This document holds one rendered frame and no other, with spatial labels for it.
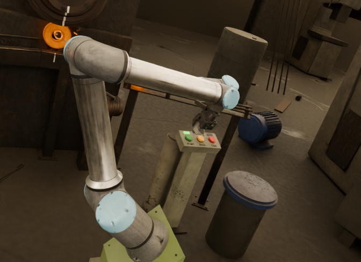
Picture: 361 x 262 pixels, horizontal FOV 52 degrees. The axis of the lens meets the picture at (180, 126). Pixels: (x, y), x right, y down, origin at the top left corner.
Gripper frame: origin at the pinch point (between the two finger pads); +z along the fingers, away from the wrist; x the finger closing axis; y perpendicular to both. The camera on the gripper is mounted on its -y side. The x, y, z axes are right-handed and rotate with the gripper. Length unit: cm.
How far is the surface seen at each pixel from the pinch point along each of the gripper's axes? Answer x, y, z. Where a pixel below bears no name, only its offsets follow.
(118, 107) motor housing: -20, -47, 35
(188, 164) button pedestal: 3.6, 8.0, 18.5
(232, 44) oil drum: 164, -209, 66
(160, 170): -1.5, -1.9, 39.2
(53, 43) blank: -62, -74, 16
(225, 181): 25.1, 18.1, 19.7
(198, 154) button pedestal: 7.4, 5.8, 12.5
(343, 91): 215, -88, 17
